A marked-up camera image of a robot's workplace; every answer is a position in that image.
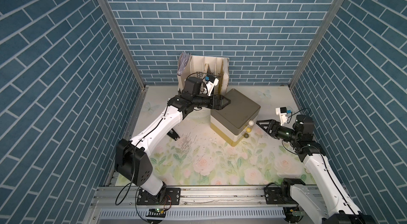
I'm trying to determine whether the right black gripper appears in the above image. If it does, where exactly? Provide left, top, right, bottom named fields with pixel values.
left=256, top=120, right=298, bottom=143

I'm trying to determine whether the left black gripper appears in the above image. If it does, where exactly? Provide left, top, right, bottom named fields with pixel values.
left=190, top=93, right=230, bottom=111

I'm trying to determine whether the olive drawer cabinet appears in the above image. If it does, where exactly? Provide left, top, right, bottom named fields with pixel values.
left=210, top=89, right=261, bottom=147

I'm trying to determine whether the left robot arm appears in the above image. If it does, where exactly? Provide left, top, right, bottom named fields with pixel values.
left=114, top=72, right=231, bottom=202

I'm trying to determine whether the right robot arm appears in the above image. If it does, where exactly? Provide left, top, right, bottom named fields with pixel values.
left=257, top=115, right=375, bottom=224

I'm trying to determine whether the white file organizer rack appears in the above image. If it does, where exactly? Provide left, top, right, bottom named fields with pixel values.
left=177, top=55, right=230, bottom=94

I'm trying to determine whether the purple paper folder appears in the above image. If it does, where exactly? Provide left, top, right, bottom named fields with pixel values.
left=177, top=51, right=191, bottom=76

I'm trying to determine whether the right green circuit board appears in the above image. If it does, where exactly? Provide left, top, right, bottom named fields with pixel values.
left=284, top=207, right=305, bottom=224

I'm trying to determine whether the green circuit board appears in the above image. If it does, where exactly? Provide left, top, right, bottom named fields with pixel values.
left=284, top=207, right=305, bottom=224
left=146, top=208, right=166, bottom=219

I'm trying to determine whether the left green circuit board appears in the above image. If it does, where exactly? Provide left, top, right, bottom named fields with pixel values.
left=146, top=208, right=166, bottom=219

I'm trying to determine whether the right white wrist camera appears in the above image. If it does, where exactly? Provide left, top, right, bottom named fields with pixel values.
left=276, top=107, right=293, bottom=125

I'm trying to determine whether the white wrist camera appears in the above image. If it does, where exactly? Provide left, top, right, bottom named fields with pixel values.
left=276, top=107, right=293, bottom=125
left=204, top=75, right=219, bottom=96

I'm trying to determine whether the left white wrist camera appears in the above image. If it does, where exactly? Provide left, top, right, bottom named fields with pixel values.
left=204, top=75, right=219, bottom=96

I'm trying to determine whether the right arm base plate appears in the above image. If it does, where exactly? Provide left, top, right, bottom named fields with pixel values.
left=263, top=186, right=297, bottom=205

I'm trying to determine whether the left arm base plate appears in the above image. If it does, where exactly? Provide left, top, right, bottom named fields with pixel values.
left=136, top=188, right=181, bottom=206

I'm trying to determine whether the aluminium mounting rail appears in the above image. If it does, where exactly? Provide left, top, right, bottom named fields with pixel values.
left=82, top=184, right=360, bottom=224

